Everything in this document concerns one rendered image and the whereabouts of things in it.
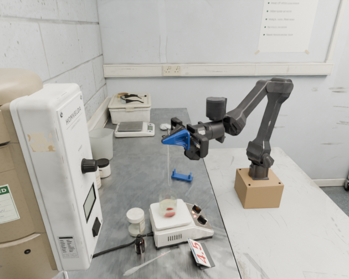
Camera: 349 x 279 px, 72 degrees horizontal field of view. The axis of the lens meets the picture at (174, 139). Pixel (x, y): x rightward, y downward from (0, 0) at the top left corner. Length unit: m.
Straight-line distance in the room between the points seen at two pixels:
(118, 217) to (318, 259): 0.68
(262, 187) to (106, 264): 0.60
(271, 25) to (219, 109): 1.56
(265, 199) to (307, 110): 1.63
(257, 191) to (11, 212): 0.85
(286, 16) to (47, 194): 2.17
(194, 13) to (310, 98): 1.26
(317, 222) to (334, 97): 1.73
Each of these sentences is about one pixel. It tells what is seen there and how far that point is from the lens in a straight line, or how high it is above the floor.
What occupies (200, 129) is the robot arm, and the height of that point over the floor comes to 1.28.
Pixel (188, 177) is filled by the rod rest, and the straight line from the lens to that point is 1.15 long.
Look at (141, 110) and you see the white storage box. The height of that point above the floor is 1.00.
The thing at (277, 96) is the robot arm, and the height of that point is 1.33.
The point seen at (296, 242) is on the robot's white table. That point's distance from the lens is 0.97.
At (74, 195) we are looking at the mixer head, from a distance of 0.26.
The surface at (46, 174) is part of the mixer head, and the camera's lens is 0.25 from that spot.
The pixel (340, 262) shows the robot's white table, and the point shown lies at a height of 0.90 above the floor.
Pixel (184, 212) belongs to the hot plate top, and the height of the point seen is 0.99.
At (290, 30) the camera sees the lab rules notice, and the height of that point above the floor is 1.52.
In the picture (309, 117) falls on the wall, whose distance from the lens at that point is 2.59.
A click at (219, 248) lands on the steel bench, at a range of 0.88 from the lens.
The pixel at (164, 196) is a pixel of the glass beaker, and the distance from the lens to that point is 0.84.
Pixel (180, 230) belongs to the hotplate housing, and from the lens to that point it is 0.82.
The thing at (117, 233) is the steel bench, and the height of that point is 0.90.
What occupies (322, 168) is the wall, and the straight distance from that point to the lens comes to 2.95.
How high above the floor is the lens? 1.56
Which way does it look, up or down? 25 degrees down
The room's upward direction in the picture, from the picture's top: straight up
